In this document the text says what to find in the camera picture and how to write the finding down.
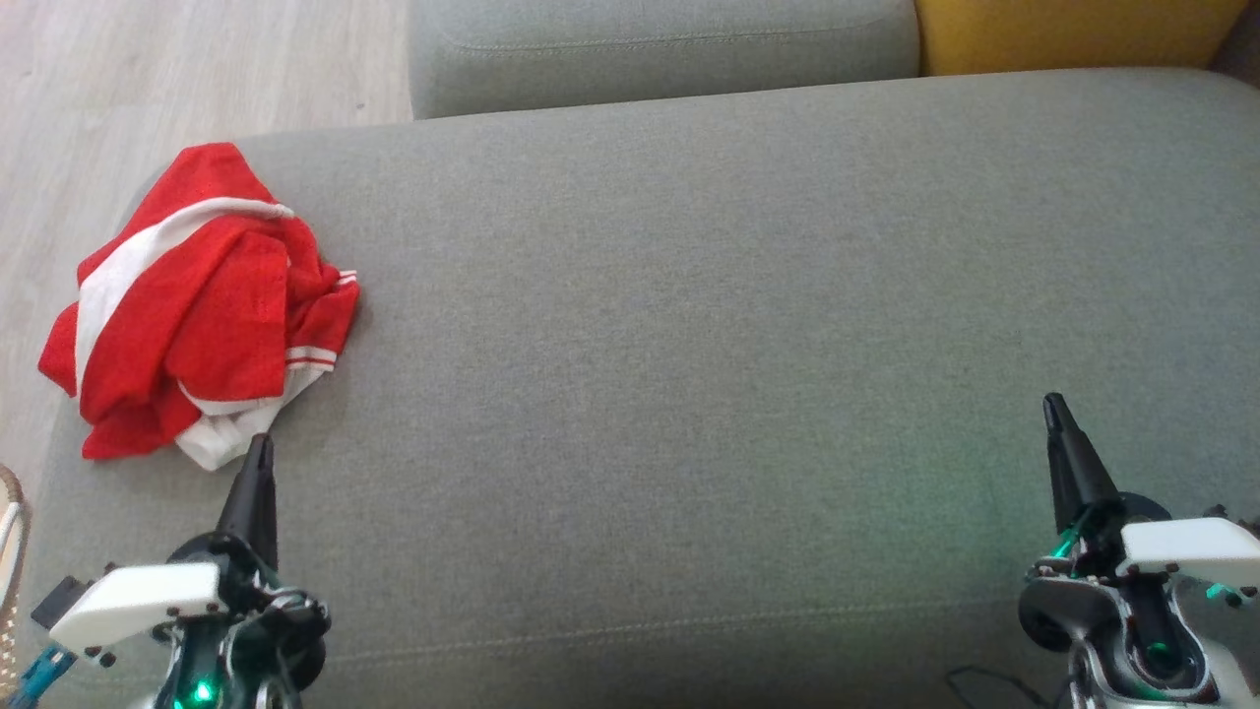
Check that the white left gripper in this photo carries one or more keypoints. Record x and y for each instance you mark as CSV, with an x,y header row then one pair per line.
x,y
138,601

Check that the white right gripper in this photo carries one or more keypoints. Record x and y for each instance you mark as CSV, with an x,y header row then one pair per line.
x,y
1191,551

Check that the red shorts with white stripe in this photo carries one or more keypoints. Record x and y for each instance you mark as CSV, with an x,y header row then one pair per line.
x,y
197,315

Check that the red jersey with striped trim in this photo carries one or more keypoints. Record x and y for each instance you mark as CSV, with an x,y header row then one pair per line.
x,y
320,315

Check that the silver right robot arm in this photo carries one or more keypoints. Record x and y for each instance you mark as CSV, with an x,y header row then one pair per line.
x,y
1102,611

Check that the woven laundry basket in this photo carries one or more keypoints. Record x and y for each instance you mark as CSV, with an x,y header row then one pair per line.
x,y
8,551

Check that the grey fabric sofa seat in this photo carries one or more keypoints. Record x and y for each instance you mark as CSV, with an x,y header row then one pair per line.
x,y
689,345

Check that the yellow cushion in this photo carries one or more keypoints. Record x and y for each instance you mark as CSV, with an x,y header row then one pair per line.
x,y
1073,34

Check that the grey sofa back cushion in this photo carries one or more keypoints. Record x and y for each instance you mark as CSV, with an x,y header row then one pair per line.
x,y
660,49

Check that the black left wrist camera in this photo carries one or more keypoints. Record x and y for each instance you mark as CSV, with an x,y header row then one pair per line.
x,y
57,603

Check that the blue left camera connector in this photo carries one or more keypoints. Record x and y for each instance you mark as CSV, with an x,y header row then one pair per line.
x,y
44,675

